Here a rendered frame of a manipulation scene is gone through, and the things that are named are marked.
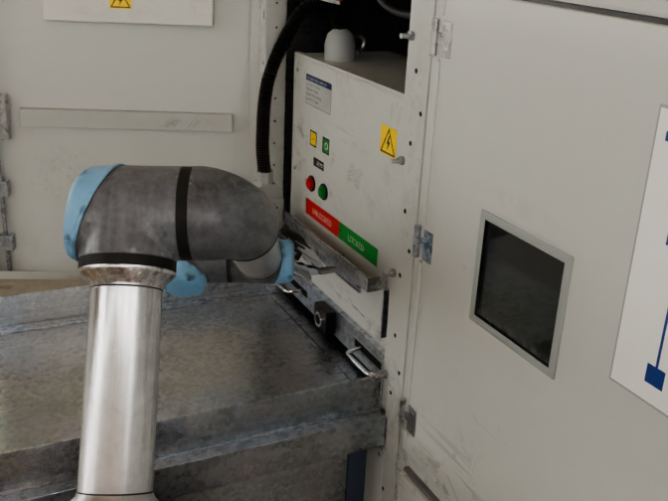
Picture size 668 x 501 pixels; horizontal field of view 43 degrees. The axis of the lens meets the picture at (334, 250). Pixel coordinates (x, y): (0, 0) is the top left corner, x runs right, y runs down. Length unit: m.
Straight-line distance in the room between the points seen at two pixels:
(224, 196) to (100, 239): 0.15
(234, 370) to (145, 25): 0.77
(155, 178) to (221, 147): 0.94
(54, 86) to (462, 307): 1.12
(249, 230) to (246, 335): 0.76
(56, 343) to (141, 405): 0.79
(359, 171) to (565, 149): 0.64
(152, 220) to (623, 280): 0.53
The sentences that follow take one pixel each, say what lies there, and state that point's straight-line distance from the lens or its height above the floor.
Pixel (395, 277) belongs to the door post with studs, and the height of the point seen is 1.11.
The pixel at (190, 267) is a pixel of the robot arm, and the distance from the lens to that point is 1.40.
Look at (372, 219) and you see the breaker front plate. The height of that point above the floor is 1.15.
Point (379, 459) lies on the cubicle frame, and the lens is 1.57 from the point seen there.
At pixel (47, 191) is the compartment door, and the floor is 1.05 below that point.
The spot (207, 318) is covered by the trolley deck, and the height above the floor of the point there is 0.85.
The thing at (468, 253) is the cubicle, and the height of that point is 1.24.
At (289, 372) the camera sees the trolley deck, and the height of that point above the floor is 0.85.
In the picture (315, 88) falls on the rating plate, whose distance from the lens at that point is 1.72.
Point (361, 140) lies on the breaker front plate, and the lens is 1.55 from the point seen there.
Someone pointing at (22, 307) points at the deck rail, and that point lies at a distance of 1.85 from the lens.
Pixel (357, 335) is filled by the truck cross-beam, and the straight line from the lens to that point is 1.63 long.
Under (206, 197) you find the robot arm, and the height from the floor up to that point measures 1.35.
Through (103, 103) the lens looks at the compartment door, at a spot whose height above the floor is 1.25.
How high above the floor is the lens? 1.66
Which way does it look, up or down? 21 degrees down
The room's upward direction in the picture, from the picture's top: 3 degrees clockwise
